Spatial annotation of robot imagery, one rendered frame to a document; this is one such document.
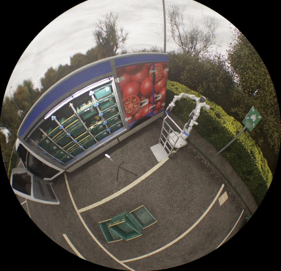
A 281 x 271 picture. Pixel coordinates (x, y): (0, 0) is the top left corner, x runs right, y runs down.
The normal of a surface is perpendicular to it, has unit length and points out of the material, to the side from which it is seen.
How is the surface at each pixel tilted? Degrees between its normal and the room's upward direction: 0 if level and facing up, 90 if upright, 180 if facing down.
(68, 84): 90
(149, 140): 0
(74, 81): 90
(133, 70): 90
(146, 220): 0
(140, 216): 0
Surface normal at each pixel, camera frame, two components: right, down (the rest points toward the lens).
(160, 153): -0.06, -0.62
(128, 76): 0.59, 0.61
